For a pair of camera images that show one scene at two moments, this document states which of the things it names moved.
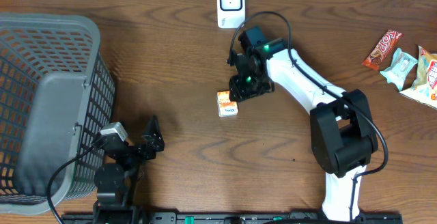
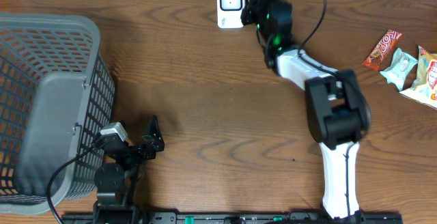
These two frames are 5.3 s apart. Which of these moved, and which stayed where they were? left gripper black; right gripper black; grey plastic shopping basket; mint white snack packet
Moved: right gripper black
Stayed: grey plastic shopping basket; left gripper black; mint white snack packet
